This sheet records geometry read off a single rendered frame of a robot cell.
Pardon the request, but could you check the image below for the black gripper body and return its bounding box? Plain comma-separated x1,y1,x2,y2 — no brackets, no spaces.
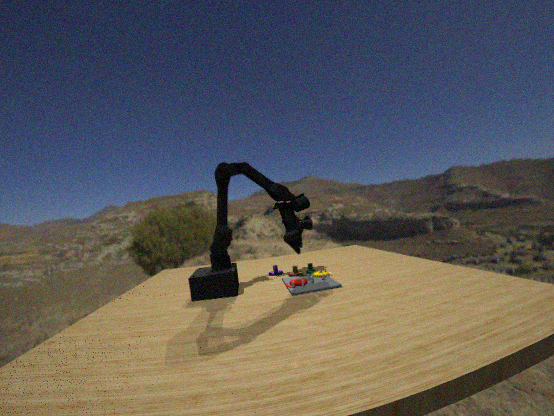
282,214,300,242

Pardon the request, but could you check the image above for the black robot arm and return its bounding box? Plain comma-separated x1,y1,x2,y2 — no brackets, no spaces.
209,163,313,272

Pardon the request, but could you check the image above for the brown gear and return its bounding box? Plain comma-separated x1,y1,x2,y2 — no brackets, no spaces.
288,265,304,277

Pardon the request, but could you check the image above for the red gear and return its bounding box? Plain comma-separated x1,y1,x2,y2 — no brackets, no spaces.
290,279,307,286

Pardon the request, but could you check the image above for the purple gear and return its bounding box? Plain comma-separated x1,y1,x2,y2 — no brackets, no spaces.
269,264,283,276

